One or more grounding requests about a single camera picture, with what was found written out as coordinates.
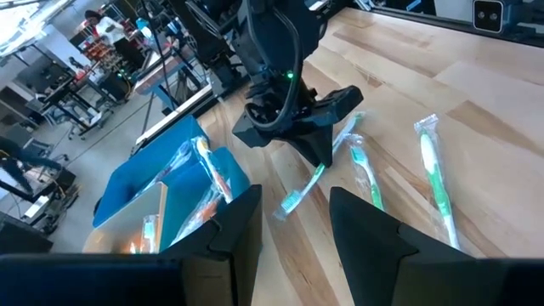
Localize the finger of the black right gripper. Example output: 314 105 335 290
292 133 320 167
316 126 335 167

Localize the black aluminium crossbar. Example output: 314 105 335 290
352 0 544 48

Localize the green toothbrush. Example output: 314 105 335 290
274 110 366 222
414 113 461 251
343 133 386 213

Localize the black aluminium table frame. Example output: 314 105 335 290
131 54 247 150

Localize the white stereo camera box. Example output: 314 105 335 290
472 0 506 34

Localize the blue toothbrush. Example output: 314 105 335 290
131 139 195 201

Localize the small teal plastic bin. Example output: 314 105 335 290
159 146 252 254

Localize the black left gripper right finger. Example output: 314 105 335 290
329 185 544 306

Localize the person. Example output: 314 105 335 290
83 8 148 73

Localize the grey desk leg frame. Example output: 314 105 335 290
135 46 205 116

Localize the large blue plastic bin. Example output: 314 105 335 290
92 114 209 229

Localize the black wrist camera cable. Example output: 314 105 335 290
244 8 303 131

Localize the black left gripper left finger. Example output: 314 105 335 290
0 184 264 306

